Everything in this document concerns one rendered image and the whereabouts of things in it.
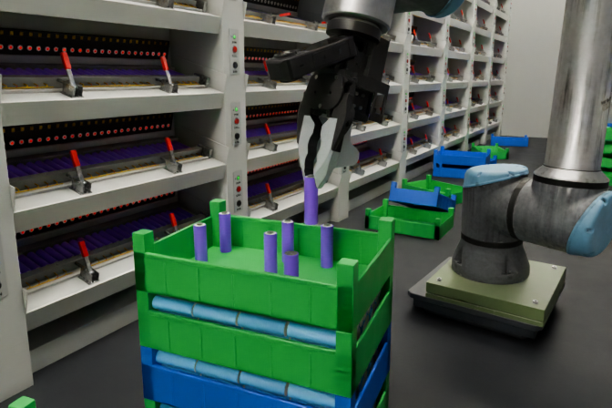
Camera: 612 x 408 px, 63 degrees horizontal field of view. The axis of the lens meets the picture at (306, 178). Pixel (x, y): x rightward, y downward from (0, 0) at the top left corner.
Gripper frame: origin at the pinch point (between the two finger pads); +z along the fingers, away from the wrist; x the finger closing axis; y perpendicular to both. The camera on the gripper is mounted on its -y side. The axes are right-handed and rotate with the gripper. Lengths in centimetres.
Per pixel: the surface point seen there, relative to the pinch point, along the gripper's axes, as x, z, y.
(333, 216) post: 103, 19, 101
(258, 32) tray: 83, -36, 36
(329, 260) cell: 2.6, 11.8, 8.8
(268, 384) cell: -3.1, 26.2, -2.3
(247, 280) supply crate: -1.6, 13.4, -7.6
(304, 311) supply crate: -8.0, 15.0, -3.3
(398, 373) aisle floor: 12, 37, 43
